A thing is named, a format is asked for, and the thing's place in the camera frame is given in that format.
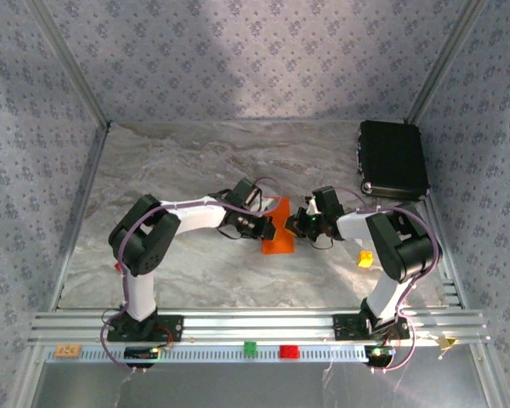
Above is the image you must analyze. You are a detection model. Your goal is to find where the orange cloth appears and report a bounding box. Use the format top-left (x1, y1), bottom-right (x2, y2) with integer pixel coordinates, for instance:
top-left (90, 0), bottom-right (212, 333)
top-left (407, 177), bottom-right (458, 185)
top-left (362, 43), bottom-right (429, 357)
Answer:
top-left (259, 195), bottom-right (297, 256)

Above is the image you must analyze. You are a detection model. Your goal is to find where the black hard case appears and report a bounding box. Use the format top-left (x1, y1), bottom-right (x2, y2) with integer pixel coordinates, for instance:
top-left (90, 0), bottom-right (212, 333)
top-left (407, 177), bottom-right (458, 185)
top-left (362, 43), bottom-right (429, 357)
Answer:
top-left (354, 120), bottom-right (431, 201)

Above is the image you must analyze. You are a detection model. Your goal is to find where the gold folded paper scrap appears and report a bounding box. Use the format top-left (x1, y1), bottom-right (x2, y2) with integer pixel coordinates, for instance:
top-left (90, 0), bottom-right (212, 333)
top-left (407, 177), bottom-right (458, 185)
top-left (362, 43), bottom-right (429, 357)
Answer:
top-left (433, 335), bottom-right (459, 352)

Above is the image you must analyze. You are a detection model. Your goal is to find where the thin black right gripper cable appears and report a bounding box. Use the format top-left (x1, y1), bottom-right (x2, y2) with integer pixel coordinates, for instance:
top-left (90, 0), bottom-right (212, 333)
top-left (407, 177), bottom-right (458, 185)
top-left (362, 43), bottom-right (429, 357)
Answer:
top-left (309, 236), bottom-right (337, 252)

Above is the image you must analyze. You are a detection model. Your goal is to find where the aluminium mounting rail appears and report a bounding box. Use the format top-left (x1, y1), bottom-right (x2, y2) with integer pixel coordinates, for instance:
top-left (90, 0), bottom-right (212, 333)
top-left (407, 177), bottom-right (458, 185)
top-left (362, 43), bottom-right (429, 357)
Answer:
top-left (28, 309), bottom-right (492, 346)

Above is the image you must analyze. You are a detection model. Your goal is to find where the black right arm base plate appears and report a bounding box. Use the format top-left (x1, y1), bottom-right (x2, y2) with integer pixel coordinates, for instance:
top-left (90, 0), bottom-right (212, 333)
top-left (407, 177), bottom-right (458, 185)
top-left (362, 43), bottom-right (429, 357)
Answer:
top-left (331, 313), bottom-right (411, 341)

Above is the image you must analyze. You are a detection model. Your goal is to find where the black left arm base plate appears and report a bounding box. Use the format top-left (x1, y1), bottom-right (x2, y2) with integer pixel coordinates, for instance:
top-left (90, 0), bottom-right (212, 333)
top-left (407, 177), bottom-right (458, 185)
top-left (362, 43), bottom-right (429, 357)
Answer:
top-left (105, 314), bottom-right (184, 343)

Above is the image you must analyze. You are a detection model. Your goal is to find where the slotted white cable duct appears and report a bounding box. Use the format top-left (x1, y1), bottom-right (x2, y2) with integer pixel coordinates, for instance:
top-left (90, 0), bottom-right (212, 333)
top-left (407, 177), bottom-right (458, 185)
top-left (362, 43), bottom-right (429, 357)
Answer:
top-left (45, 343), bottom-right (369, 365)

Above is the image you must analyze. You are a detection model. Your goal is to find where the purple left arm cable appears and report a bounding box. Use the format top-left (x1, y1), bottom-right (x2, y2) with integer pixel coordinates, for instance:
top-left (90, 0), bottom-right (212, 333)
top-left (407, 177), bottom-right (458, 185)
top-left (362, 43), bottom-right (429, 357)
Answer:
top-left (98, 176), bottom-right (282, 371)

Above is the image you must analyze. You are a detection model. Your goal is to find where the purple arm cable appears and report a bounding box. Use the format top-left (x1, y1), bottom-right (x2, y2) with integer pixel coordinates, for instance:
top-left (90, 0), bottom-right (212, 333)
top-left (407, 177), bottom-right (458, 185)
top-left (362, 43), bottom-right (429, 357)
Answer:
top-left (98, 176), bottom-right (282, 371)
top-left (342, 189), bottom-right (444, 374)

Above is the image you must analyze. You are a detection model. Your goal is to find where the aluminium table side rail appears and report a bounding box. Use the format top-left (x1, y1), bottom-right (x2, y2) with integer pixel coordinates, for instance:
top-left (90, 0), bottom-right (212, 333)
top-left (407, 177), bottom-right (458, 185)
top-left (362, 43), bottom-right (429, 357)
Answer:
top-left (46, 122), bottom-right (111, 311)
top-left (423, 197), bottom-right (467, 309)

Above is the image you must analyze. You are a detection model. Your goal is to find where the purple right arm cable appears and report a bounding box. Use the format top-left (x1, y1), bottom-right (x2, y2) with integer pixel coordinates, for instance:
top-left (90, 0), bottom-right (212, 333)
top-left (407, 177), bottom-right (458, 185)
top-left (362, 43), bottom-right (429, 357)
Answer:
top-left (342, 189), bottom-right (444, 374)

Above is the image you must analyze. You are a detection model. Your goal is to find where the aluminium frame post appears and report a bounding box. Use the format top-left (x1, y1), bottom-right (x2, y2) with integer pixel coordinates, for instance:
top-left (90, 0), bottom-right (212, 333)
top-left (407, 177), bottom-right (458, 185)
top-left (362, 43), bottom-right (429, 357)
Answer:
top-left (405, 0), bottom-right (490, 125)
top-left (25, 0), bottom-right (112, 128)

